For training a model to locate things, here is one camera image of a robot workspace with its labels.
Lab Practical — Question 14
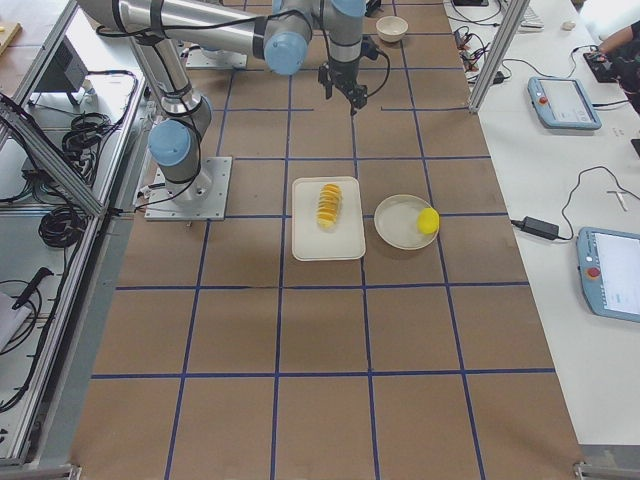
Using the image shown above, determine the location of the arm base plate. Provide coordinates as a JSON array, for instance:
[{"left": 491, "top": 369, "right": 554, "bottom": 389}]
[{"left": 144, "top": 157, "right": 233, "bottom": 221}]

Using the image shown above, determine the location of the cream bowl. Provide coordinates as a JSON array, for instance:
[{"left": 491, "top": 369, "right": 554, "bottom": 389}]
[{"left": 375, "top": 16, "right": 409, "bottom": 43}]

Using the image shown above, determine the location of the near blue teach pendant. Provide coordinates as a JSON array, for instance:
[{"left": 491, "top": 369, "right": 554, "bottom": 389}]
[{"left": 576, "top": 227, "right": 639, "bottom": 323}]

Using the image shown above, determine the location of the aluminium frame post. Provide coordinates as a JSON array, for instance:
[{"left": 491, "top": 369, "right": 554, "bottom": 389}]
[{"left": 468, "top": 0, "right": 529, "bottom": 113}]

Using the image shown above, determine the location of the yellow lemon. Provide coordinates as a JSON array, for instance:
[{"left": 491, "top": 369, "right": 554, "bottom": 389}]
[{"left": 416, "top": 207, "right": 440, "bottom": 235}]

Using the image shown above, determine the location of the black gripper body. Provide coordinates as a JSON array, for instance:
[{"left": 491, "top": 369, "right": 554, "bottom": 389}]
[{"left": 318, "top": 59, "right": 368, "bottom": 106}]

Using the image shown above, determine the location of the blue teach pendant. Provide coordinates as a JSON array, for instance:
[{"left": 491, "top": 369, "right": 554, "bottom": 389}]
[
  {"left": 576, "top": 227, "right": 639, "bottom": 323},
  {"left": 527, "top": 77, "right": 602, "bottom": 131}
]

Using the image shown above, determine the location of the white rectangular tray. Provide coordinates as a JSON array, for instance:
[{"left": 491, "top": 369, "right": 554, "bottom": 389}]
[{"left": 292, "top": 176, "right": 366, "bottom": 261}]

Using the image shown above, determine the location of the far blue teach pendant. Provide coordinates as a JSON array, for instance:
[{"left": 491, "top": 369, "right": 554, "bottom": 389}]
[{"left": 527, "top": 77, "right": 602, "bottom": 131}]

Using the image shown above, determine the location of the striped orange bread roll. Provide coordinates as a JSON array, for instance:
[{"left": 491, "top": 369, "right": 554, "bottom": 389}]
[{"left": 316, "top": 183, "right": 343, "bottom": 230}]

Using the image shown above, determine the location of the white shallow plate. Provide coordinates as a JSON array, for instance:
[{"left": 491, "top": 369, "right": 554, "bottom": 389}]
[{"left": 374, "top": 194, "right": 439, "bottom": 250}]

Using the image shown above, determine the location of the black power adapter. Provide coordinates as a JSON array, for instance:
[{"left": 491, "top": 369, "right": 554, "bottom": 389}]
[{"left": 520, "top": 216, "right": 559, "bottom": 240}]

